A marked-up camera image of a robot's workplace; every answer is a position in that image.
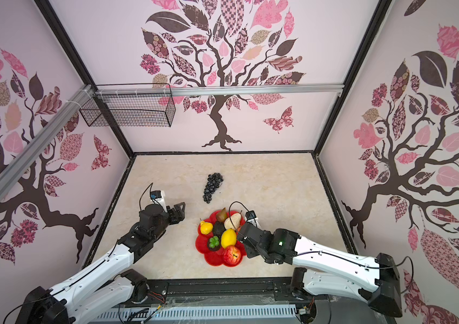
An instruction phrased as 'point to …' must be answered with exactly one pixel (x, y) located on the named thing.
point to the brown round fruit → (221, 215)
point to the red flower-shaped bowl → (215, 258)
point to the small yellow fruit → (206, 227)
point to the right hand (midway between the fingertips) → (248, 241)
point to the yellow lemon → (228, 238)
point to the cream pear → (235, 219)
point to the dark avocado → (219, 228)
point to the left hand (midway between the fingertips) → (179, 209)
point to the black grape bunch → (213, 182)
